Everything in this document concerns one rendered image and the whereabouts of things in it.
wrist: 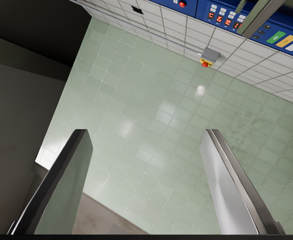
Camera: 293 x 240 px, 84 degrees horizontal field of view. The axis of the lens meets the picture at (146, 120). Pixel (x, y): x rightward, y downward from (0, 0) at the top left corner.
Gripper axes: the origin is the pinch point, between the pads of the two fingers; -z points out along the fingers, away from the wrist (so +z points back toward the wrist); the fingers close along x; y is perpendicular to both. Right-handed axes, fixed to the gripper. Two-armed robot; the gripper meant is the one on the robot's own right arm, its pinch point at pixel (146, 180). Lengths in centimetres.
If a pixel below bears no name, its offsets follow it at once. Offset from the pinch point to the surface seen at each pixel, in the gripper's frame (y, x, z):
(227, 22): 4, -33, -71
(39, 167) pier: 240, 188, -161
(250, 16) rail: -2, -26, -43
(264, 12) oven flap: -2.9, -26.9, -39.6
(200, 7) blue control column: 0, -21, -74
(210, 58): 28, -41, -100
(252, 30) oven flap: 2, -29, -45
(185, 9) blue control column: 1, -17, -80
